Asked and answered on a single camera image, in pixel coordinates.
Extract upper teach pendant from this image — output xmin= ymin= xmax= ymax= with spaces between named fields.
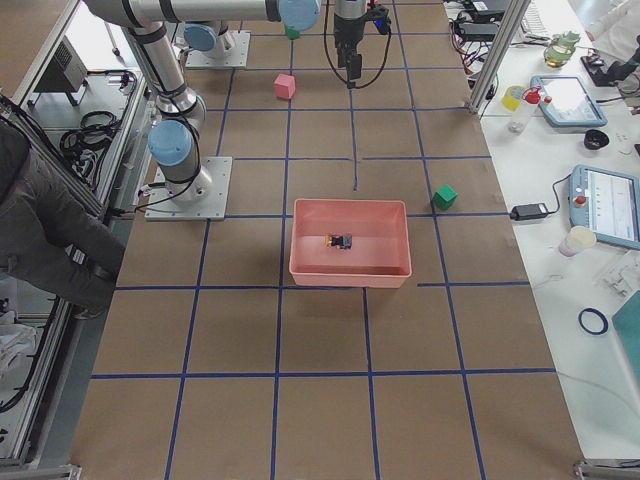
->
xmin=530 ymin=75 xmax=608 ymax=129

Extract person in dark jacket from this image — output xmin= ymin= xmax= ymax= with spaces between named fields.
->
xmin=1 ymin=120 xmax=125 ymax=319

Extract yellow tape roll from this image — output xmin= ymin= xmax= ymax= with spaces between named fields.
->
xmin=501 ymin=85 xmax=527 ymax=112

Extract lower teach pendant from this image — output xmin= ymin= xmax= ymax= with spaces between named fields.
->
xmin=568 ymin=165 xmax=639 ymax=250

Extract blue tape ring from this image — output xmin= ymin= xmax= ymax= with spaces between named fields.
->
xmin=578 ymin=308 xmax=610 ymax=337

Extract teach pendant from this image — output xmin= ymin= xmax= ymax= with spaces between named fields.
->
xmin=530 ymin=75 xmax=608 ymax=129
xmin=568 ymin=165 xmax=639 ymax=250

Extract yellow black push button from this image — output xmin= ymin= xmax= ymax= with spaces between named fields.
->
xmin=325 ymin=234 xmax=353 ymax=250

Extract far green foam cube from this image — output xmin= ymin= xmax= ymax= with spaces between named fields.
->
xmin=284 ymin=24 xmax=300 ymax=40

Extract white plastic cup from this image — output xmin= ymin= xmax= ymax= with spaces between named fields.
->
xmin=558 ymin=225 xmax=597 ymax=257

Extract green foam cube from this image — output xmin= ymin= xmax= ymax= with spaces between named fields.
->
xmin=284 ymin=24 xmax=300 ymax=40
xmin=432 ymin=184 xmax=458 ymax=211

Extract teal board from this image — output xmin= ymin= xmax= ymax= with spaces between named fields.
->
xmin=613 ymin=291 xmax=640 ymax=380

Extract aluminium frame post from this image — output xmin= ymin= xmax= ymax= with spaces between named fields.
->
xmin=466 ymin=0 xmax=530 ymax=114

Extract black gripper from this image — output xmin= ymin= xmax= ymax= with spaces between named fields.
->
xmin=333 ymin=13 xmax=375 ymax=80

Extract clear squeeze bottle red cap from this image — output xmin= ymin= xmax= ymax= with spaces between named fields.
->
xmin=508 ymin=86 xmax=542 ymax=134

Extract pink plastic bin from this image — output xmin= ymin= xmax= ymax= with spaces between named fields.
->
xmin=289 ymin=199 xmax=412 ymax=288

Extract pink foam cube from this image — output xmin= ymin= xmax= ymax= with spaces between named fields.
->
xmin=273 ymin=74 xmax=296 ymax=100

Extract black power adapter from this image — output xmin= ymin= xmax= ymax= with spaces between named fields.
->
xmin=509 ymin=203 xmax=550 ymax=221

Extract black round cap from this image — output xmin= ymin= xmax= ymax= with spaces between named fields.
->
xmin=583 ymin=129 xmax=610 ymax=151

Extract green glass teapot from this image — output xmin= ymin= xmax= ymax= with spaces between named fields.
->
xmin=543 ymin=30 xmax=580 ymax=68

